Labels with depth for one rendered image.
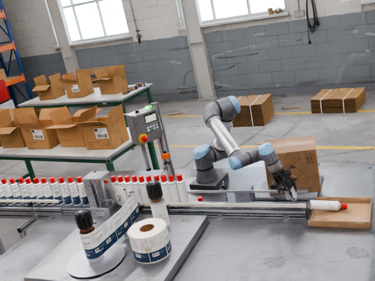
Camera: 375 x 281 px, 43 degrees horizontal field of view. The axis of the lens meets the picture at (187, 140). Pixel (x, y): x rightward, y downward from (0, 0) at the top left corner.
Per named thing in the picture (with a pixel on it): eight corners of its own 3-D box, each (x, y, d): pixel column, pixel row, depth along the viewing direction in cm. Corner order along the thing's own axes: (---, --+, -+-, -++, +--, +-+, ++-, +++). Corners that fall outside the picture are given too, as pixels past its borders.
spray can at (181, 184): (179, 207, 288) (173, 176, 281) (183, 202, 292) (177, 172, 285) (187, 207, 285) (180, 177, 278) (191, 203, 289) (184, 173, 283)
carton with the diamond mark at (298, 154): (269, 196, 284) (263, 155, 275) (270, 179, 306) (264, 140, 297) (321, 191, 277) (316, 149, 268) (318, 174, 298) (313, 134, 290)
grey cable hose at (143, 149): (145, 171, 300) (137, 140, 294) (147, 169, 303) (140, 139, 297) (149, 171, 299) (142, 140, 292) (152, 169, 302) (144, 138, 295)
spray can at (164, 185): (164, 206, 292) (157, 177, 286) (169, 203, 295) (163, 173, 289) (169, 208, 288) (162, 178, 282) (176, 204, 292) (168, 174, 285)
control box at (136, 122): (132, 143, 291) (124, 114, 285) (155, 134, 299) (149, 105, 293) (139, 146, 283) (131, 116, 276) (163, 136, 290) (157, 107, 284)
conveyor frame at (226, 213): (62, 214, 323) (60, 208, 322) (71, 207, 332) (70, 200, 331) (307, 219, 254) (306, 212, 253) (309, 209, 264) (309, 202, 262)
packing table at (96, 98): (31, 149, 799) (17, 105, 774) (64, 131, 862) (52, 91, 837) (134, 150, 682) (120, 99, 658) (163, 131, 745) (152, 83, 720)
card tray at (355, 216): (308, 227, 247) (307, 220, 246) (315, 203, 269) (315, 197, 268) (370, 228, 235) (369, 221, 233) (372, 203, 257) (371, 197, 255)
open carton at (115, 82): (94, 97, 710) (87, 73, 699) (113, 88, 743) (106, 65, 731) (114, 96, 686) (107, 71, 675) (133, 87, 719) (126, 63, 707)
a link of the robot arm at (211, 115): (195, 102, 278) (235, 163, 250) (212, 97, 281) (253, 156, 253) (194, 115, 287) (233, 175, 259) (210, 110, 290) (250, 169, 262)
